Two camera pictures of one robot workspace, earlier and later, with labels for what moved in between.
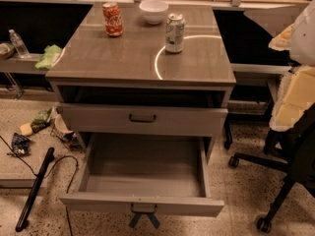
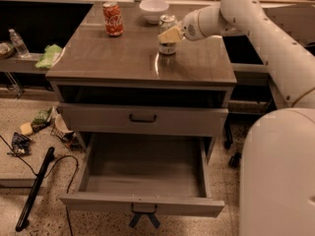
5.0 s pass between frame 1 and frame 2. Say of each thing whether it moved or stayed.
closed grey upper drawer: stayed
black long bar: stayed
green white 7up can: moved
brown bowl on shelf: stayed
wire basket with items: stayed
